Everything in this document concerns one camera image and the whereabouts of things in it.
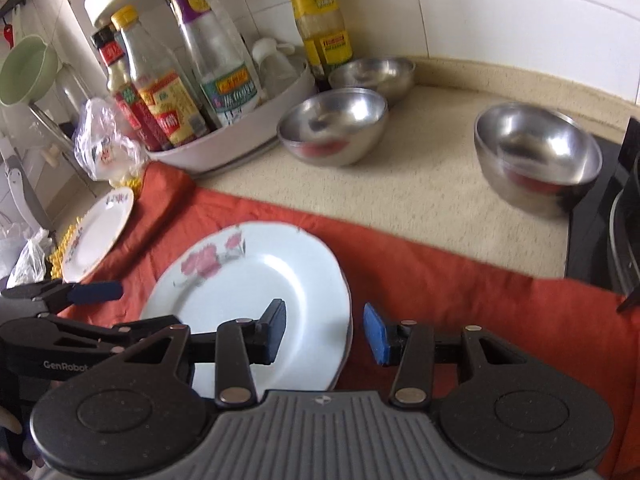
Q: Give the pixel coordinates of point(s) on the black stove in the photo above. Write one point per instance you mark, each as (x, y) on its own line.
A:
(587, 240)

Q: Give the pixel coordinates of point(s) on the red cap sauce bottle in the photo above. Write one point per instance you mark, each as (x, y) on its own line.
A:
(132, 110)

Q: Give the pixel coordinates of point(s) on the dark pot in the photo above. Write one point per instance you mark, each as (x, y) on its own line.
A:
(625, 230)

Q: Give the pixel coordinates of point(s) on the white cup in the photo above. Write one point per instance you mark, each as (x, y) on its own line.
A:
(277, 65)

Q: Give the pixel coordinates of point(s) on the green hanging pot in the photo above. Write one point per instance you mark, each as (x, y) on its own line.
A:
(25, 72)

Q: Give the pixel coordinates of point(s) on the large white floral plate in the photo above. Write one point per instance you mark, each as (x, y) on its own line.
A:
(260, 280)

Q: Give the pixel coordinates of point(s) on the yellow corn kernels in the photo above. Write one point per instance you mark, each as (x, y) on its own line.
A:
(62, 250)

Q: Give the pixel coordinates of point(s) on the white spatula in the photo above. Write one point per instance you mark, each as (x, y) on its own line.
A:
(25, 190)

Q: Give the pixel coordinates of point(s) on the yellow cap sauce bottle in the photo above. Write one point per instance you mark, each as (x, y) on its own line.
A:
(160, 90)

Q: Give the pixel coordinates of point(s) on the stainless steel bowl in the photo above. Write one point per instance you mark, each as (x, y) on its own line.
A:
(537, 155)
(372, 75)
(332, 127)

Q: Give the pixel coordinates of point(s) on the person's left hand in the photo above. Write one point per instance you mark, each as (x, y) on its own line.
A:
(9, 417)

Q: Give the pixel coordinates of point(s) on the small white floral plate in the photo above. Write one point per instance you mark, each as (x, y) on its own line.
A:
(97, 235)

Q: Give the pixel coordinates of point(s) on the red hanging tool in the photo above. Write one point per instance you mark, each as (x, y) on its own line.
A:
(8, 34)

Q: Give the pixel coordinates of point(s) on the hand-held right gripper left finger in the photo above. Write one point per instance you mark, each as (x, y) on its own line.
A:
(273, 335)

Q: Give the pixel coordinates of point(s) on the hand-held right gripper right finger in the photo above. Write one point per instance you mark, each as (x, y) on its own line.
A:
(376, 335)

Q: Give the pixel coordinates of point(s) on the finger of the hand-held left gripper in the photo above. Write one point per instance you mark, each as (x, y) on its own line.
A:
(80, 331)
(100, 291)

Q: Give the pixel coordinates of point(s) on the green yellow label bottle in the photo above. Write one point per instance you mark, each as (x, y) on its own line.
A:
(320, 20)

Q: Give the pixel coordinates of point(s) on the white two-tier condiment rack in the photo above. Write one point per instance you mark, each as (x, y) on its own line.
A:
(240, 130)

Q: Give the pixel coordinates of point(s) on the purple label clear bottle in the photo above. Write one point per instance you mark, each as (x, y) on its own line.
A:
(220, 65)

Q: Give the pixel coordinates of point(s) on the orange cloth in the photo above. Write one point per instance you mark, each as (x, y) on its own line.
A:
(450, 280)

